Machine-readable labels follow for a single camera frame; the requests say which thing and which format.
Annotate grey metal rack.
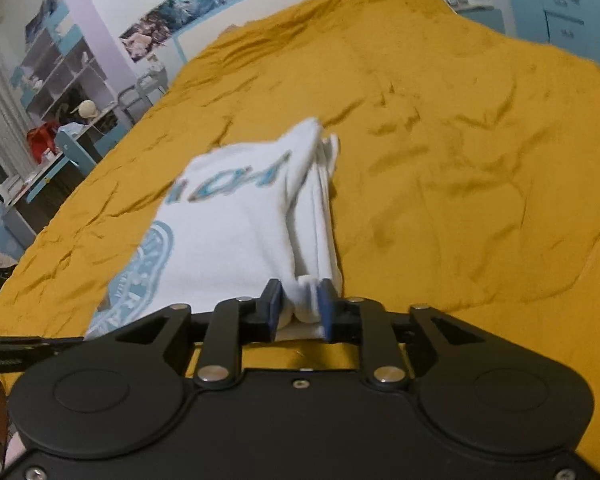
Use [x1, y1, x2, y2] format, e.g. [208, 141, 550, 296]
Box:
[117, 68, 169, 125]

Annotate white long-sleeve printed shirt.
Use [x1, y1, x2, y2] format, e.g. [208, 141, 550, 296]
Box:
[86, 118, 342, 340]

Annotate blue desk chair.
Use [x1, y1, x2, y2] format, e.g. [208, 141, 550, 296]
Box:
[52, 121, 131, 179]

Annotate blue nightstand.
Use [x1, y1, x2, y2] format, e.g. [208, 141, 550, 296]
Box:
[444, 0, 505, 34]

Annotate blue white desk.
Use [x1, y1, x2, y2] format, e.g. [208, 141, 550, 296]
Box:
[0, 102, 129, 258]

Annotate mustard yellow quilt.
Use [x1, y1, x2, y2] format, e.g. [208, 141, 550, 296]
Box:
[0, 0, 600, 470]

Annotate anime wall posters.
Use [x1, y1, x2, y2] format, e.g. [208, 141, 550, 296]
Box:
[119, 0, 232, 63]

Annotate round beige lamp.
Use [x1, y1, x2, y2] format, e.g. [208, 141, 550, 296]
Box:
[76, 100, 99, 122]

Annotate grey window curtain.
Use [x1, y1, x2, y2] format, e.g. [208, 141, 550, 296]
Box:
[0, 51, 35, 178]

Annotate white blue wall shelf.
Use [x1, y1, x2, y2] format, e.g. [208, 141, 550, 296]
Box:
[12, 0, 136, 124]

